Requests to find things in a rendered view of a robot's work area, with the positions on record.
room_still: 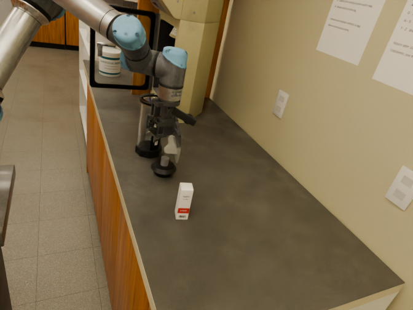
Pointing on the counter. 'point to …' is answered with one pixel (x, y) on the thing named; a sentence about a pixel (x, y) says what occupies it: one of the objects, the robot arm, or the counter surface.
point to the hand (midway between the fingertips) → (166, 152)
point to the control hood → (172, 7)
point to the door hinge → (155, 44)
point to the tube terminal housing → (196, 48)
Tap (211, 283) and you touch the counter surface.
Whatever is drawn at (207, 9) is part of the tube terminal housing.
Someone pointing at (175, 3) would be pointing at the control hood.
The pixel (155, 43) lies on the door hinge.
